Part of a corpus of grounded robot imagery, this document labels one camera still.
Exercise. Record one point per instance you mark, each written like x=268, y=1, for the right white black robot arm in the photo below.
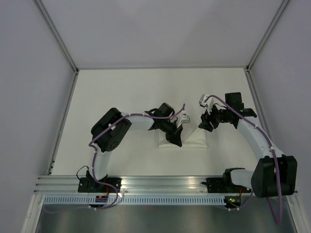
x=275, y=172

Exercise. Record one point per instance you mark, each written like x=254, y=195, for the white slotted cable duct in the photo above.
x=135, y=200

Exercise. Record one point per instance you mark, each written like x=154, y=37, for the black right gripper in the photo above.
x=206, y=118

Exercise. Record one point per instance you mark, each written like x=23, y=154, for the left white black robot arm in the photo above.
x=110, y=130

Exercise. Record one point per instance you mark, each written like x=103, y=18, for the aluminium front rail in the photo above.
x=132, y=185

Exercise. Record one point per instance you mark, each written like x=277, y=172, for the white cloth napkin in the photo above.
x=192, y=137

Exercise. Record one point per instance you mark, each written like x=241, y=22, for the right aluminium frame post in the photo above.
x=268, y=32

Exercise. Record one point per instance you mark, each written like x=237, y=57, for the left aluminium frame post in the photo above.
x=55, y=33

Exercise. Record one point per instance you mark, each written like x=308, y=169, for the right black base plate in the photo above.
x=218, y=185

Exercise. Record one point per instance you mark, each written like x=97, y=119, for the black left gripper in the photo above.
x=174, y=137

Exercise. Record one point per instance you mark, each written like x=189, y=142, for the aluminium frame post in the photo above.
x=55, y=33
x=268, y=32

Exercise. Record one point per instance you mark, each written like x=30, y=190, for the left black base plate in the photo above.
x=88, y=185

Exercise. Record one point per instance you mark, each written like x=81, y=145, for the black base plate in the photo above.
x=88, y=185
x=218, y=185

